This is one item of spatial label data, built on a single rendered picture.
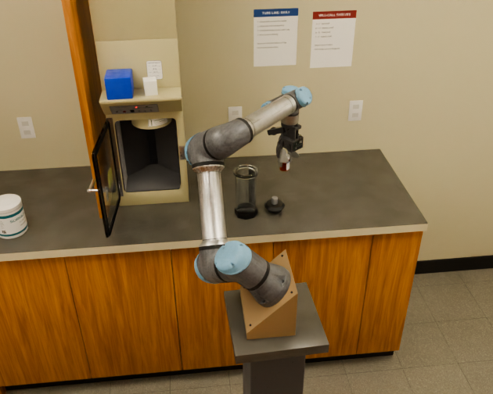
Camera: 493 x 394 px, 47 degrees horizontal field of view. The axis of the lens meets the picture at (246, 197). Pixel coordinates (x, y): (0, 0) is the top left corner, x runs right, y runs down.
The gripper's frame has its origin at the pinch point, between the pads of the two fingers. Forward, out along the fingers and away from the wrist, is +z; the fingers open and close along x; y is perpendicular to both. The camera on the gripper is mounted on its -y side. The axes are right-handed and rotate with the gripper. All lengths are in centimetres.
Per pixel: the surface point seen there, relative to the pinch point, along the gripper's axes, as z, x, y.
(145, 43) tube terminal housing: -53, -40, -39
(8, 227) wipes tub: 16, -102, -61
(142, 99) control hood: -34, -49, -32
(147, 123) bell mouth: -17, -41, -43
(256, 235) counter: 22.4, -25.8, 8.8
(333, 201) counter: 22.4, 18.8, 14.7
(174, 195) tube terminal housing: 19, -35, -36
